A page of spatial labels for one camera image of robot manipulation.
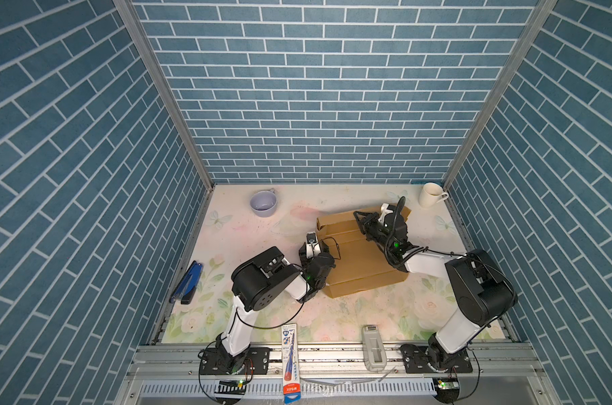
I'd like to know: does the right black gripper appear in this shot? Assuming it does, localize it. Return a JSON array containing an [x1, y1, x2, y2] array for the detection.
[[353, 212, 393, 255]]

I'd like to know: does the brown cardboard box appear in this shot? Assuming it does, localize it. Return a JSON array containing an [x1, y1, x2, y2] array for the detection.
[[316, 211, 409, 298]]

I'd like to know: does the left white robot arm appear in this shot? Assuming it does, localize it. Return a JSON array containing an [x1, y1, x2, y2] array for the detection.
[[217, 241, 339, 359]]

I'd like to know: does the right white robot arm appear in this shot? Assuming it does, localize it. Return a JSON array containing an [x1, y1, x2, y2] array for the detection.
[[353, 204, 518, 369]]

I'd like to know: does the white ceramic mug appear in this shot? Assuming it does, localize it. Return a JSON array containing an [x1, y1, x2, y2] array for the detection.
[[418, 182, 449, 209]]

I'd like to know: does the grey white remote device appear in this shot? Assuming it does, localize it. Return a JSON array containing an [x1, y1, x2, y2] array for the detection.
[[362, 325, 387, 372]]

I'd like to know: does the blue stapler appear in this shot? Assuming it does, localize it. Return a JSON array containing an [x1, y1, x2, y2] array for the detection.
[[169, 261, 203, 305]]

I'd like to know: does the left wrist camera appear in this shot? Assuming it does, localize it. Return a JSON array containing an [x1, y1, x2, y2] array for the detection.
[[305, 232, 321, 259]]

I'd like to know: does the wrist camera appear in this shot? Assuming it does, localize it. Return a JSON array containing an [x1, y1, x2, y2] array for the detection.
[[379, 204, 395, 224], [305, 232, 321, 259]]

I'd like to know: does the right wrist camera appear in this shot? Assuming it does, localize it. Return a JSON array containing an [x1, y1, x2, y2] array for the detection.
[[379, 204, 395, 224]]

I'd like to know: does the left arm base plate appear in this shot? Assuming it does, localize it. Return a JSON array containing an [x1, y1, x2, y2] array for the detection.
[[200, 347, 271, 376]]

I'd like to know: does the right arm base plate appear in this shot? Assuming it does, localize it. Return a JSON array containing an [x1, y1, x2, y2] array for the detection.
[[399, 344, 473, 374]]

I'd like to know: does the aluminium front rail frame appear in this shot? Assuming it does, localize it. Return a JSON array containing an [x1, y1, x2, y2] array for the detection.
[[115, 341, 559, 404]]

